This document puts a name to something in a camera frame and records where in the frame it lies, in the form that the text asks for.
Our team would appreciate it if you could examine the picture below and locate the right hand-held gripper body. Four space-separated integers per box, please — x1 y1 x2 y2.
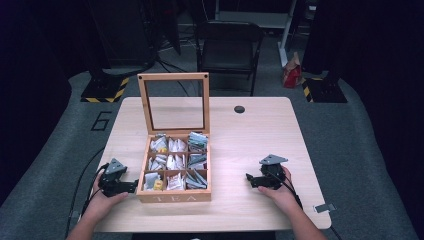
258 153 290 191

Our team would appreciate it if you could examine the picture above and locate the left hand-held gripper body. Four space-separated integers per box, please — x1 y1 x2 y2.
97 157 130 198

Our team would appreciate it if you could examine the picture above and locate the wooden tea box with lid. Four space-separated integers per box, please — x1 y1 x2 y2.
136 72 213 204

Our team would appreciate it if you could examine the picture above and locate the person's right hand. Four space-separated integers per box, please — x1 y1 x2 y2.
257 165 303 216

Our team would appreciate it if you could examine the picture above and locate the person's left hand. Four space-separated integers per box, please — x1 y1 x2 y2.
85 172 130 221

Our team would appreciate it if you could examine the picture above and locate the heap of tea bags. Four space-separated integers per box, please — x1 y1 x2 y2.
143 131 209 192

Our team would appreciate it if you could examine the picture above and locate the black stand base striped edge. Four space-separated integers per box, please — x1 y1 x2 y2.
80 75 131 104
301 76 348 104

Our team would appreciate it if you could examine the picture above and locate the red paper bag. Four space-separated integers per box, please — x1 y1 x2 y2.
282 51 303 90

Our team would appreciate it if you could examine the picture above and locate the black folding chair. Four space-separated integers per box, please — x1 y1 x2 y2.
194 20 267 97

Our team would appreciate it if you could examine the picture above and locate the right hand-held gripper black cable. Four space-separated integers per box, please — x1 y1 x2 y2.
266 169 343 240

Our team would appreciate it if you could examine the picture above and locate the hand-held gripper black cable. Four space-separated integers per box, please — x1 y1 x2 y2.
266 169 343 240
79 162 111 218

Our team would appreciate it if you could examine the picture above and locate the left hand-held gripper black cable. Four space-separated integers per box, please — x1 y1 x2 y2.
79 162 111 218

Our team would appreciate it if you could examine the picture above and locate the black floor cable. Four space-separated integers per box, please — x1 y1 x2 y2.
63 146 107 239

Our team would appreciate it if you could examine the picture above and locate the white metal desk frame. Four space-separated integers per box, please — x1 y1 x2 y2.
214 0 299 68

